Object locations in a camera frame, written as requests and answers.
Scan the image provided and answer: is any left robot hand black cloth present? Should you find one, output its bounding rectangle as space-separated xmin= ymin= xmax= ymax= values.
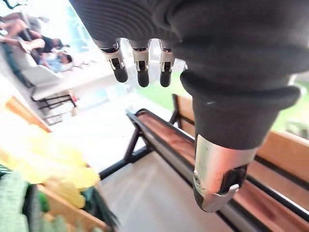
xmin=69 ymin=0 xmax=309 ymax=213

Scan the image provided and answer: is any wooden vegetable crate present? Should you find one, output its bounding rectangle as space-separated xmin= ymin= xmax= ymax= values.
xmin=36 ymin=164 xmax=109 ymax=232
xmin=4 ymin=95 xmax=53 ymax=133

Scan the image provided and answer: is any dark green leafy vegetable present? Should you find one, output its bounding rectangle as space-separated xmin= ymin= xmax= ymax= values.
xmin=81 ymin=187 xmax=121 ymax=229

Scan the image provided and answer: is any light green leafy vegetable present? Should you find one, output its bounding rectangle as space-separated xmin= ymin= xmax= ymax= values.
xmin=0 ymin=169 xmax=33 ymax=232

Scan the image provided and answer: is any white table with black legs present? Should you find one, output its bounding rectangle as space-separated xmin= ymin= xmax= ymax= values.
xmin=30 ymin=70 xmax=118 ymax=126

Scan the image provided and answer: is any person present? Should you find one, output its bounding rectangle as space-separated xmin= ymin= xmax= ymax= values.
xmin=0 ymin=12 xmax=70 ymax=58
xmin=38 ymin=53 xmax=73 ymax=73

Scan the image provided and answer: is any white chair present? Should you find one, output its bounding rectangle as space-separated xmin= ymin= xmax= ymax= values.
xmin=7 ymin=45 xmax=64 ymax=88

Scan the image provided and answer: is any yellow napa cabbage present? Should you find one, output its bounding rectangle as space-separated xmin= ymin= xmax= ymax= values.
xmin=45 ymin=166 xmax=101 ymax=210
xmin=0 ymin=118 xmax=87 ymax=184

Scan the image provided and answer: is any wooden bench with black frame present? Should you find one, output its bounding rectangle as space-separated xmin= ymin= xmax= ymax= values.
xmin=125 ymin=93 xmax=309 ymax=232

